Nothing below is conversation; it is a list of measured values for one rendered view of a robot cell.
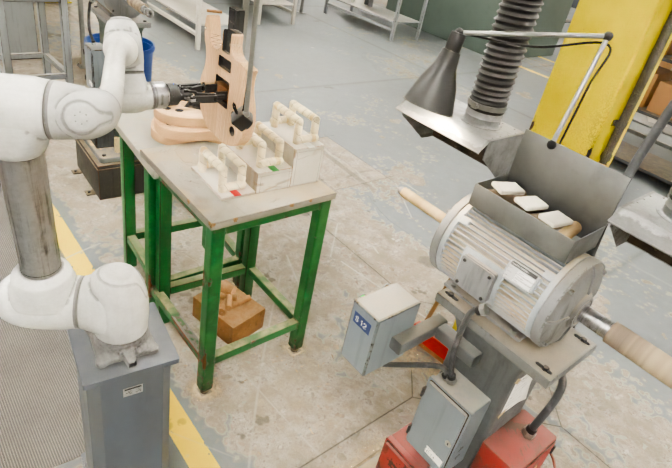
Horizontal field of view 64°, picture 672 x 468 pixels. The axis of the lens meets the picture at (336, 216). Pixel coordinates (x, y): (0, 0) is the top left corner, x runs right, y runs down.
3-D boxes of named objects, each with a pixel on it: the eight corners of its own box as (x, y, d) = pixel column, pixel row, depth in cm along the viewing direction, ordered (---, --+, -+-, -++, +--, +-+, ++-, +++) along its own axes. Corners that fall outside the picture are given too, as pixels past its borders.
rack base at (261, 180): (290, 187, 220) (293, 167, 215) (255, 194, 210) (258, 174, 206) (255, 158, 237) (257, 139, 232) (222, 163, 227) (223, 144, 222)
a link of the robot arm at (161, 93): (154, 113, 177) (171, 112, 181) (154, 87, 173) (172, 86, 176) (143, 103, 183) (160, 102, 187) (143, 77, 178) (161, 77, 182)
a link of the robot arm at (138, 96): (156, 112, 175) (152, 71, 172) (107, 116, 166) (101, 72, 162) (144, 110, 183) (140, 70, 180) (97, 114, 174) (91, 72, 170)
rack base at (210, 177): (256, 194, 211) (256, 191, 210) (221, 201, 202) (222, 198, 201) (223, 163, 227) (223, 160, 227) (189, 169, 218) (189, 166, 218)
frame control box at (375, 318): (447, 395, 150) (476, 328, 136) (394, 431, 137) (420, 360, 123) (387, 339, 164) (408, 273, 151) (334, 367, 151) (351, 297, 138)
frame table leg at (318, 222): (301, 351, 271) (332, 198, 225) (293, 355, 268) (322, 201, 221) (295, 344, 274) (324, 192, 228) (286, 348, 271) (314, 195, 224)
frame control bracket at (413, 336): (444, 331, 152) (448, 320, 150) (398, 356, 140) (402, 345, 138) (434, 322, 154) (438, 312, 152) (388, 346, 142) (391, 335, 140)
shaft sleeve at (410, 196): (448, 216, 152) (442, 225, 153) (453, 217, 155) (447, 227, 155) (403, 186, 163) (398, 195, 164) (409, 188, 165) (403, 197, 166)
